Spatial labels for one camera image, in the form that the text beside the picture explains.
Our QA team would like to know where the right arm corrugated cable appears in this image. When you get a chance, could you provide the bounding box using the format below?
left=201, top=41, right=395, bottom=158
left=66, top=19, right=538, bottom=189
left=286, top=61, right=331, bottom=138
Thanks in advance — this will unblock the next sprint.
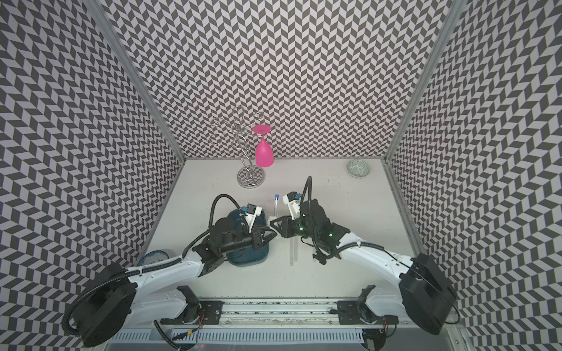
left=299, top=176, right=313, bottom=220

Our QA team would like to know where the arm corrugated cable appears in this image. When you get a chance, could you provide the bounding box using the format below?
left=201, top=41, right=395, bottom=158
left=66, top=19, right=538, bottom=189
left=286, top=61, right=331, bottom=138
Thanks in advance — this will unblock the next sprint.
left=299, top=176, right=313, bottom=220
left=208, top=194, right=242, bottom=231

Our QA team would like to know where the teal plastic water tub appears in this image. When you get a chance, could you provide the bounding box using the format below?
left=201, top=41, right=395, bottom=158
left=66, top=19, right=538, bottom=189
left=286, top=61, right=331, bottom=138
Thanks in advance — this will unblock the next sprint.
left=226, top=210, right=269, bottom=267

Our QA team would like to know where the patterned ceramic bowl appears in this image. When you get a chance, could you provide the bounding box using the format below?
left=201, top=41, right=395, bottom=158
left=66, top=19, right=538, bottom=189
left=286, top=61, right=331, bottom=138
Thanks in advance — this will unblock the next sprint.
left=346, top=159, right=371, bottom=178

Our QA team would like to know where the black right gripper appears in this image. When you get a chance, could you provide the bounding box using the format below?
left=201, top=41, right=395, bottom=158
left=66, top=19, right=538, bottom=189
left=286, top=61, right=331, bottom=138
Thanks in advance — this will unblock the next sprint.
left=271, top=214, right=319, bottom=238

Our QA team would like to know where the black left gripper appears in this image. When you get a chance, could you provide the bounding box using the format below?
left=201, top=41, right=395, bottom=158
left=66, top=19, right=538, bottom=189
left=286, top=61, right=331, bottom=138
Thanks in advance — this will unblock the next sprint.
left=221, top=225, right=280, bottom=255

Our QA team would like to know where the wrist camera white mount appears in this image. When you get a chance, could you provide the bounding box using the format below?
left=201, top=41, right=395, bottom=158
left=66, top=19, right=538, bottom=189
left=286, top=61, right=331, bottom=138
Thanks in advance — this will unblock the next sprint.
left=282, top=192, right=301, bottom=220
left=241, top=203, right=263, bottom=232

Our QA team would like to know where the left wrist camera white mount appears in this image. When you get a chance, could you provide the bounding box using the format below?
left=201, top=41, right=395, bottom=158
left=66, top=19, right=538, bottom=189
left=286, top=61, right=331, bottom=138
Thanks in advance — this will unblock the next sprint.
left=241, top=203, right=263, bottom=232

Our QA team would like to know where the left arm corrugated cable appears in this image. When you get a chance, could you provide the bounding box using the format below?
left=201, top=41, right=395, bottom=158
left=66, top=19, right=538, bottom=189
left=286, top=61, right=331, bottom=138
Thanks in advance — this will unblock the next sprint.
left=208, top=194, right=242, bottom=231

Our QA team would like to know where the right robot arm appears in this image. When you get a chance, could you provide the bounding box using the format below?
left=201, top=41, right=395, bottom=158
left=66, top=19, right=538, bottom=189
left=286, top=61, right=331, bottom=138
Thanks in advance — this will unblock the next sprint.
left=269, top=199, right=458, bottom=335

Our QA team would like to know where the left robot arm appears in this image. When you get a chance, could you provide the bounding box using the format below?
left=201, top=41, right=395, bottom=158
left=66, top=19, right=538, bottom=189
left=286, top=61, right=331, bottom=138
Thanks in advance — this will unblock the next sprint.
left=61, top=218, right=277, bottom=347

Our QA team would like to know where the chrome glass rack stand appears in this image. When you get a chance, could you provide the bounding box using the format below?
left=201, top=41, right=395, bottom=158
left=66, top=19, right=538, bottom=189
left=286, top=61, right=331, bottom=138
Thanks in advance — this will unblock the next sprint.
left=211, top=106, right=266, bottom=189

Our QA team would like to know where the blue patterned plate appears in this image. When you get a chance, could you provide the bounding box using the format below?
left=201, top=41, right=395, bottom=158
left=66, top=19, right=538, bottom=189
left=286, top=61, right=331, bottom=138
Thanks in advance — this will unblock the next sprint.
left=137, top=250, right=174, bottom=267

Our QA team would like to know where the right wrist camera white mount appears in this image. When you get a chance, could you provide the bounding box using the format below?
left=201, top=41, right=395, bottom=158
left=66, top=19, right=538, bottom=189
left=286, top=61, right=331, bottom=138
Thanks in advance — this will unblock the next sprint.
left=282, top=192, right=301, bottom=220

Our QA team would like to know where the pink plastic wine glass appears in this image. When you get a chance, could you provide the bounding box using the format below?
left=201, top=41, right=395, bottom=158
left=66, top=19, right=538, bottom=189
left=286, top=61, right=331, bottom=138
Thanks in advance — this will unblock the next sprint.
left=253, top=124, right=275, bottom=168

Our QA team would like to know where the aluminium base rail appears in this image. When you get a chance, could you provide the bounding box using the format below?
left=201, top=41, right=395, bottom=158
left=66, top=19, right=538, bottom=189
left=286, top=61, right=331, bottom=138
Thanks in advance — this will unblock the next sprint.
left=162, top=297, right=400, bottom=330

